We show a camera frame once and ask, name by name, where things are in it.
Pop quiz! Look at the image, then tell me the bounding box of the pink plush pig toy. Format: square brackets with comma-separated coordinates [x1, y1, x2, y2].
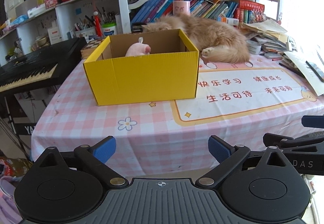
[125, 37, 151, 57]

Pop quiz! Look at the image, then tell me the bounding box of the black smartphone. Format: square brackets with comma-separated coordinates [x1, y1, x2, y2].
[306, 61, 324, 82]

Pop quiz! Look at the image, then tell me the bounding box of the pink checked tablecloth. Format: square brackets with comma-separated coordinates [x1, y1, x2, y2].
[31, 55, 323, 176]

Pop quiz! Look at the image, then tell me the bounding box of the white sheet under phone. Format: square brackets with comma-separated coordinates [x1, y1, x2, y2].
[285, 46, 323, 96]

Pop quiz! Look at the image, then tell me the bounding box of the grey pencil case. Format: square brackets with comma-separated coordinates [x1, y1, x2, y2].
[264, 53, 282, 59]

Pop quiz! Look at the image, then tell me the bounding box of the pile of papers and books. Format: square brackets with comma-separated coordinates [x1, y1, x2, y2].
[239, 19, 298, 54]

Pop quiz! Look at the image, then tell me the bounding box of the white tape roll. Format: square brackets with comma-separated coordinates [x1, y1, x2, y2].
[247, 40, 261, 55]

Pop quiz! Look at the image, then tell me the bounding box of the yellow cardboard box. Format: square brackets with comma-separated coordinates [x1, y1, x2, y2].
[83, 30, 200, 106]

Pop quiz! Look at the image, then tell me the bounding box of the black electronic keyboard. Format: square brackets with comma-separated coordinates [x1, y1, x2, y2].
[1, 37, 87, 96]

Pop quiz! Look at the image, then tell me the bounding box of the orange fluffy cat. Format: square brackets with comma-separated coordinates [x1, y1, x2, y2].
[142, 14, 250, 64]

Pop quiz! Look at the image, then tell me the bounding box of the white pen holder cup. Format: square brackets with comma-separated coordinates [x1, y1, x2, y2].
[102, 22, 117, 37]

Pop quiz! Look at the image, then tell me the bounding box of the red dictionary book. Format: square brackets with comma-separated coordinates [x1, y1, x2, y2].
[231, 0, 265, 13]

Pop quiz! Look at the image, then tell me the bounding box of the pink mug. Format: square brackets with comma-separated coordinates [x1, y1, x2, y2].
[173, 0, 191, 16]

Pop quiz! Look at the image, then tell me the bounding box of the row of blue books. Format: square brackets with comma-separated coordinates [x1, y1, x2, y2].
[130, 0, 239, 27]

